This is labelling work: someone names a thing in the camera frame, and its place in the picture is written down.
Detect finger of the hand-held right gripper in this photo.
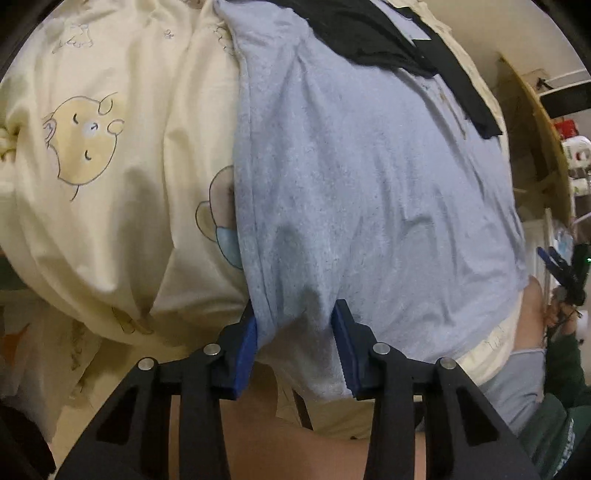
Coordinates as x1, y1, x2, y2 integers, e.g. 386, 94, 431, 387
549, 248, 578, 291
536, 246, 568, 278

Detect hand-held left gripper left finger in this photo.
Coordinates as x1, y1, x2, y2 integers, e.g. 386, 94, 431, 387
55, 300, 258, 480

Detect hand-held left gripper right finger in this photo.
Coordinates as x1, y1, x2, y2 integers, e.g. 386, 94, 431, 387
331, 299, 541, 480

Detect pale blue grey garment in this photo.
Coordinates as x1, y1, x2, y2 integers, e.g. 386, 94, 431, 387
215, 0, 529, 403

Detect black garment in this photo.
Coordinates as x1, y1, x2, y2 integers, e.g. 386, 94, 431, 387
272, 0, 504, 139

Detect person's right leg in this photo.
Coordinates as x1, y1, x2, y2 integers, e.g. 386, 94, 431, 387
513, 276, 546, 354

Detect person's leg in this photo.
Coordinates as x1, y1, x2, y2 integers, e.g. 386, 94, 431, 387
168, 388, 428, 480
513, 276, 546, 354

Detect person's left leg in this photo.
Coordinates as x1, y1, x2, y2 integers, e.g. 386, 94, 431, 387
168, 388, 428, 480

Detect wooden shelf unit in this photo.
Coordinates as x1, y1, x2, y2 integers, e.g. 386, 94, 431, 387
496, 53, 575, 227

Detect grey shorts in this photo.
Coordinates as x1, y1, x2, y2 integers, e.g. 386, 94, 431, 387
482, 347, 546, 437

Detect white microwave oven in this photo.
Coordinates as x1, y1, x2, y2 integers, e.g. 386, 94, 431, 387
538, 69, 591, 117

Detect cream cartoon print duvet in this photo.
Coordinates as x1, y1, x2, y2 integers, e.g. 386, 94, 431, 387
0, 0, 522, 441

